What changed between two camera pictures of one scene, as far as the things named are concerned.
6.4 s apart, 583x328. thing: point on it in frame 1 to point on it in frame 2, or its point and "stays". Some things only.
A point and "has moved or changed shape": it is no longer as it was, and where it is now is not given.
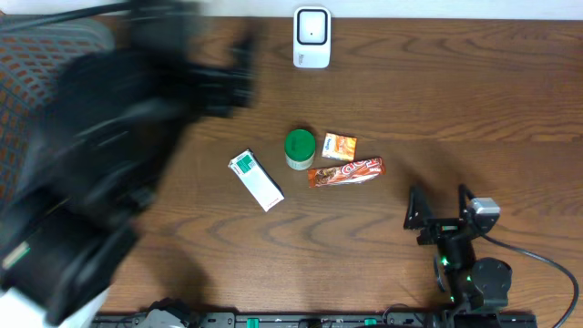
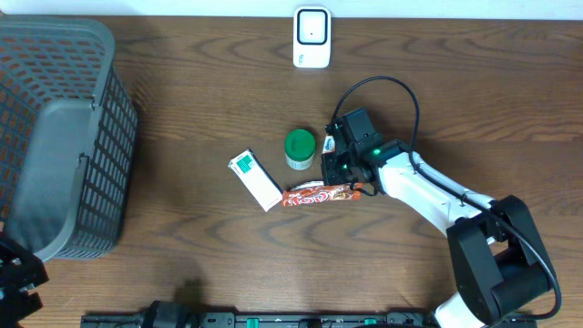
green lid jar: [300, 148] stays
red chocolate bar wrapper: [347, 172] has moved or changed shape
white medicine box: [248, 169] stays
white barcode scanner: [311, 37] stays
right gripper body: [442, 229] to [338, 168]
